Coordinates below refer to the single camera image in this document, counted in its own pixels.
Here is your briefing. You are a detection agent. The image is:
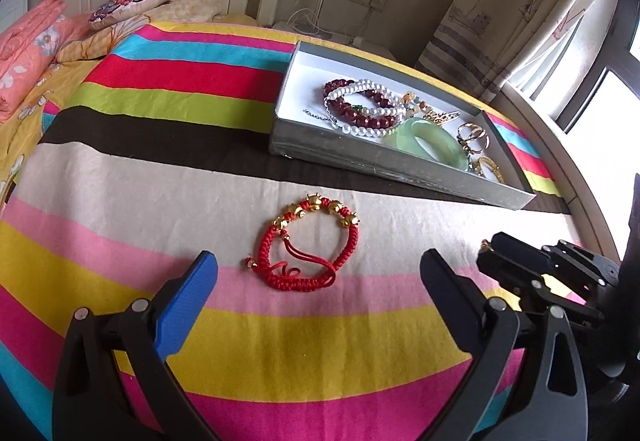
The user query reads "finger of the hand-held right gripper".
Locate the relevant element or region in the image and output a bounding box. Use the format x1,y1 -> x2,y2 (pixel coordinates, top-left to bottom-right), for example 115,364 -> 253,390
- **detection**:
542,241 -> 623,319
477,231 -> 547,295

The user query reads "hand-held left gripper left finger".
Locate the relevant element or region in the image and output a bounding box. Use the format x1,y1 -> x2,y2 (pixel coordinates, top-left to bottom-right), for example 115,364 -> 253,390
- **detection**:
52,250 -> 218,441

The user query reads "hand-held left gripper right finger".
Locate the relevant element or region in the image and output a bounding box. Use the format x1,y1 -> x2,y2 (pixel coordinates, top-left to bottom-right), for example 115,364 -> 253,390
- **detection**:
420,248 -> 588,441

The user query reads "gold flower ornament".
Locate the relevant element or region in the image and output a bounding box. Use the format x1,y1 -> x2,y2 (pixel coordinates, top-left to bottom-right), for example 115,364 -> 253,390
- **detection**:
425,108 -> 462,126

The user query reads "red cord gold bead bracelet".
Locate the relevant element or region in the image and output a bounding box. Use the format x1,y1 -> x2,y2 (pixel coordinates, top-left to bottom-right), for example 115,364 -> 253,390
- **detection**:
245,193 -> 362,292

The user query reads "white pearl necklace green pendant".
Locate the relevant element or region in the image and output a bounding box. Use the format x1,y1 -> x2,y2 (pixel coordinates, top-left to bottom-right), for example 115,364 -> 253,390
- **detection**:
324,79 -> 407,140

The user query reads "grey jewelry box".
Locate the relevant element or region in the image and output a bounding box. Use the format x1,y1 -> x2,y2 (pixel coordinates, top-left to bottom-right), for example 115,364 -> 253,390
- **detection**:
269,40 -> 537,212

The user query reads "dark red bead bracelet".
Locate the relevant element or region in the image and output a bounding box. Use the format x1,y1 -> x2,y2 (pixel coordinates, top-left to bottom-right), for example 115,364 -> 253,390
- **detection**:
322,77 -> 403,132

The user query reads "white window sill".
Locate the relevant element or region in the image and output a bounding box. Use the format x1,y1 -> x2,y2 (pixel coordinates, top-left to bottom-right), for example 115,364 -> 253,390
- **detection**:
500,81 -> 631,262

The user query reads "green jade bangle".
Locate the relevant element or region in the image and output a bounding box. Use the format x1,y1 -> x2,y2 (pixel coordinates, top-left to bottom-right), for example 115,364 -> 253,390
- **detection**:
385,118 -> 469,172

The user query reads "colourful striped cloth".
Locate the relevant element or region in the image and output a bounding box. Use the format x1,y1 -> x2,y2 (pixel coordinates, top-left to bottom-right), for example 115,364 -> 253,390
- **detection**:
0,21 -> 586,441

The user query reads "dark framed window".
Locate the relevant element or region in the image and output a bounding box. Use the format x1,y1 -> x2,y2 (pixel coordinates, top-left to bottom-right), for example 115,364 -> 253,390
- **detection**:
530,0 -> 640,272

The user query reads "yellow floral bed sheet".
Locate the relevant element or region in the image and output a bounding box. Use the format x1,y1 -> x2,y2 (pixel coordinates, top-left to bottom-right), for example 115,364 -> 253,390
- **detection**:
0,61 -> 101,222

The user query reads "yellow floral pillow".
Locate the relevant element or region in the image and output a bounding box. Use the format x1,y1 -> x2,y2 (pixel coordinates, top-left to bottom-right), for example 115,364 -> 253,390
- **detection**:
57,0 -> 223,64

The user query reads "pink floral quilt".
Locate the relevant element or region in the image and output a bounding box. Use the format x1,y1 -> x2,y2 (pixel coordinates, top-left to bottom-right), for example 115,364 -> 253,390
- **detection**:
0,0 -> 96,122

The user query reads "embroidered round pillow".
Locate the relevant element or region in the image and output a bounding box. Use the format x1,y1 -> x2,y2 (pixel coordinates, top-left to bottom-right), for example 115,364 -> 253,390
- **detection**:
89,0 -> 182,32

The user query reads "gold and silver ring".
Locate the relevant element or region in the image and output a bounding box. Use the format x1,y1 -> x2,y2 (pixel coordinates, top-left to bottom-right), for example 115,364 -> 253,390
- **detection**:
456,121 -> 494,155

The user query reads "white cable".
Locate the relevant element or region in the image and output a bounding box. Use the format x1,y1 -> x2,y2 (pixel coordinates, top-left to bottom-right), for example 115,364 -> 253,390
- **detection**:
285,8 -> 322,34

